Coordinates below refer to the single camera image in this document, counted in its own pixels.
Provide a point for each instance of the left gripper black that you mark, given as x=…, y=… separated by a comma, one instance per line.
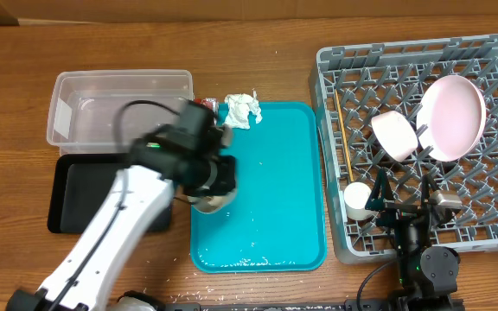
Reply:
x=226, y=180

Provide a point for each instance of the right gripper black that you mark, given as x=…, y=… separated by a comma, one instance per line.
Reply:
x=395, y=211

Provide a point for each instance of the grey bowl with rice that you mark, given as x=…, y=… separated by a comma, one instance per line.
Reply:
x=211, y=204

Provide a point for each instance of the white cup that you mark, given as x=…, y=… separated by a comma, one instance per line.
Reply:
x=355, y=197

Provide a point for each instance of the small pink bowl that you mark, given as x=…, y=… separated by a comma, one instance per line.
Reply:
x=395, y=135

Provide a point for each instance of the red foil wrapper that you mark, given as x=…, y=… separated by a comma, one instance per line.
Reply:
x=210, y=103

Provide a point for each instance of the white napkin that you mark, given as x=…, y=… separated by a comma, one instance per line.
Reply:
x=239, y=107

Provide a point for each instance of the large pink plate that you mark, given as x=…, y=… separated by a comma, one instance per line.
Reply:
x=453, y=112

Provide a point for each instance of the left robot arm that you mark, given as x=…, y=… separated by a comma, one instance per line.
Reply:
x=159, y=162

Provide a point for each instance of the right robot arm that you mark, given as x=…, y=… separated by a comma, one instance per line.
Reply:
x=427, y=273

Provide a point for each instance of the grey dishwasher rack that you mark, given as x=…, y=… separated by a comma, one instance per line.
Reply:
x=393, y=76

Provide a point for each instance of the teal plastic tray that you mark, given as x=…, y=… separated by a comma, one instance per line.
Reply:
x=276, y=221

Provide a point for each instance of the black plastic bin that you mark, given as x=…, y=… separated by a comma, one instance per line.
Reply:
x=81, y=184

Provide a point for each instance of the clear plastic bin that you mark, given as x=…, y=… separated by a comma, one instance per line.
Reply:
x=84, y=103

